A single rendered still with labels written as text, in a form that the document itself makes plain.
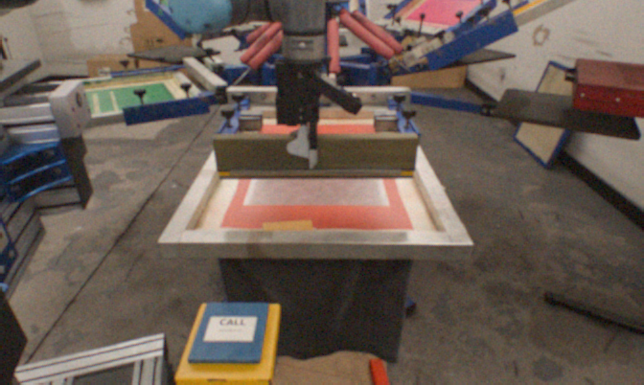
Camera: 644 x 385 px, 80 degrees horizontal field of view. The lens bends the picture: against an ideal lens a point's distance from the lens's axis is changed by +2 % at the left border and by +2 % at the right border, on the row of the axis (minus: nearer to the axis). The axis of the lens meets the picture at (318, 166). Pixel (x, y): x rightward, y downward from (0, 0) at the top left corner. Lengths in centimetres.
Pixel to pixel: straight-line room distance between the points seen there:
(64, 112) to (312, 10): 55
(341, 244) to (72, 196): 62
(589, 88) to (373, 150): 95
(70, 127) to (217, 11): 49
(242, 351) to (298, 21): 51
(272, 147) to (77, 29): 559
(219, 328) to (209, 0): 46
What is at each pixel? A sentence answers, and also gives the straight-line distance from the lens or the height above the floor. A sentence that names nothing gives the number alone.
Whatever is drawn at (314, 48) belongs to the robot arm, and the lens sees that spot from 68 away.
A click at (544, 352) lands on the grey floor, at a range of 203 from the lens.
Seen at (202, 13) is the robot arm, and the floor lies 139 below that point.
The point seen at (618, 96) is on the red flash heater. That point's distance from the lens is 156.
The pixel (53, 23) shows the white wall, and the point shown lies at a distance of 640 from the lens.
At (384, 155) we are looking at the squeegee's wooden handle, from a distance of 77.
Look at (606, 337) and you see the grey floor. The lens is 223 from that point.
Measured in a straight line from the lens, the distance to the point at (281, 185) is 96.
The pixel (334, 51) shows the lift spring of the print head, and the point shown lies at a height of 113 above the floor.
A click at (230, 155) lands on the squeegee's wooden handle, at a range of 78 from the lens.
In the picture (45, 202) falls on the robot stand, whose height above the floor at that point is 98.
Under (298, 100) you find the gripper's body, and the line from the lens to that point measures 69.
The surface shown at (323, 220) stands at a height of 96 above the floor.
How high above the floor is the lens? 144
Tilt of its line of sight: 27 degrees down
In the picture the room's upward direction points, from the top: straight up
